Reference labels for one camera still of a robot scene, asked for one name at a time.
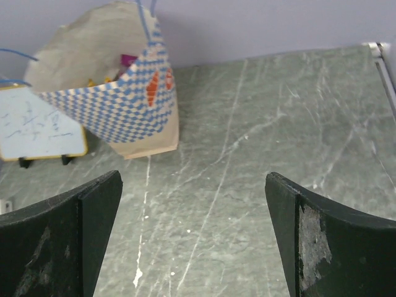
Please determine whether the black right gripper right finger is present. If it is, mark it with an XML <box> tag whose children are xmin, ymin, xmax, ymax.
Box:
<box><xmin>265</xmin><ymin>172</ymin><xmax>395</xmax><ymax>296</ymax></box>

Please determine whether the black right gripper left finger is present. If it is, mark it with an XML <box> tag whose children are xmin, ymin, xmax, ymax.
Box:
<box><xmin>1</xmin><ymin>170</ymin><xmax>123</xmax><ymax>296</ymax></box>

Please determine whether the blue checkered paper bag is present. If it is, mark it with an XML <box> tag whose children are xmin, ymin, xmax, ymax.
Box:
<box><xmin>24</xmin><ymin>1</ymin><xmax>179</xmax><ymax>159</ymax></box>

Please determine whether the purple snack pouch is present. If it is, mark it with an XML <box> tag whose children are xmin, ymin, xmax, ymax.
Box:
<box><xmin>120</xmin><ymin>54</ymin><xmax>137</xmax><ymax>69</ymax></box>

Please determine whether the yellow candy packet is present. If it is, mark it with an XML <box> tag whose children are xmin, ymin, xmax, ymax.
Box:
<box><xmin>87</xmin><ymin>77</ymin><xmax>114</xmax><ymax>87</ymax></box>

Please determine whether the small whiteboard yellow frame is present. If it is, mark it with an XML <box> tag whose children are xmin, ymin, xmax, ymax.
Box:
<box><xmin>1</xmin><ymin>87</ymin><xmax>88</xmax><ymax>161</ymax></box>

